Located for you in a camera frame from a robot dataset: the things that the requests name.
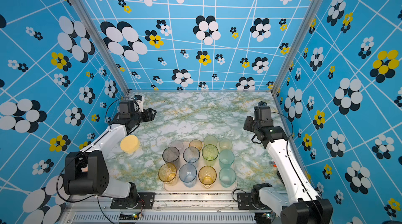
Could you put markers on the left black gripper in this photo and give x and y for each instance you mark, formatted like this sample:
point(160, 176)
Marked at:
point(147, 115)

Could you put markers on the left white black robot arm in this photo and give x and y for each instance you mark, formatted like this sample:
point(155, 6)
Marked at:
point(86, 172)

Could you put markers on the tall dark grey glass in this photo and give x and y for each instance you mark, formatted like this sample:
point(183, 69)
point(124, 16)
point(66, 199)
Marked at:
point(172, 155)

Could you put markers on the tall amber back glass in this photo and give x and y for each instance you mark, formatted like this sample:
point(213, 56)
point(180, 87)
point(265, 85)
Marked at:
point(168, 174)

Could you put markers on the tall light blue glass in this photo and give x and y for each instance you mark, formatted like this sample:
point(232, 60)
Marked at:
point(191, 155)

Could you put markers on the short clear glass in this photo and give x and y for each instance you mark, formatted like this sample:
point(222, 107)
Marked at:
point(178, 144)

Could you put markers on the tall teal front glass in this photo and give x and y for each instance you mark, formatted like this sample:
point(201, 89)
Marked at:
point(226, 158)

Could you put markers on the aluminium front rail frame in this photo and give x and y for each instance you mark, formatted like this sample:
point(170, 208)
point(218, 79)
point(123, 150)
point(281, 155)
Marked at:
point(172, 208)

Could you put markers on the tall green glass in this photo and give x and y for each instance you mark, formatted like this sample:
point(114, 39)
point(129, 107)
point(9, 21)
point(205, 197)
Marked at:
point(210, 154)

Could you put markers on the tall amber front glass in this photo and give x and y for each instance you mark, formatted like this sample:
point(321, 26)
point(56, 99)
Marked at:
point(207, 176)

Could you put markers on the tall amber glass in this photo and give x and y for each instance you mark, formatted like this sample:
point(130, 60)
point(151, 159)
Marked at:
point(207, 176)
point(168, 174)

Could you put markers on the beige rectangular tray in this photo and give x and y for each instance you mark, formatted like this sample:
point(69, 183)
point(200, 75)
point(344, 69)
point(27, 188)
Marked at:
point(198, 188)

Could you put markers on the yellow round sponge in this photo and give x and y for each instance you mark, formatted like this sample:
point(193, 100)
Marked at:
point(130, 144)

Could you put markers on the short amber glass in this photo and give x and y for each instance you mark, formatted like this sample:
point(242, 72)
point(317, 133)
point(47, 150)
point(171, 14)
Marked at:
point(196, 143)

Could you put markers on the short pale green glass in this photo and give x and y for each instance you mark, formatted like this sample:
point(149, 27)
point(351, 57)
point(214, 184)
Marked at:
point(225, 144)

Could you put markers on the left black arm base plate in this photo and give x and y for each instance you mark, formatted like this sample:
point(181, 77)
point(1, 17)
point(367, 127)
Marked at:
point(141, 201)

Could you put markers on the short light green glass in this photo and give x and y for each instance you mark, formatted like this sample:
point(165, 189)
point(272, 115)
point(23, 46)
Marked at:
point(210, 140)

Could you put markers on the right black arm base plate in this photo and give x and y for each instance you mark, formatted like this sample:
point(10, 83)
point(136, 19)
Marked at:
point(245, 202)

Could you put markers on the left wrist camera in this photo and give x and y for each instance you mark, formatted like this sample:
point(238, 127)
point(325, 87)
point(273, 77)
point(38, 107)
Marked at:
point(139, 100)

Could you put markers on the tall blue-grey back glass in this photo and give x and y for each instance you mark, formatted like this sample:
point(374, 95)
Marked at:
point(188, 174)

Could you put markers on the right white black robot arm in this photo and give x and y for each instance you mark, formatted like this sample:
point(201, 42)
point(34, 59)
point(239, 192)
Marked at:
point(302, 204)

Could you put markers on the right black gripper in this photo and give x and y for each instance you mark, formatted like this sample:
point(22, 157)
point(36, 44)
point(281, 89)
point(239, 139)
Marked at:
point(249, 121)

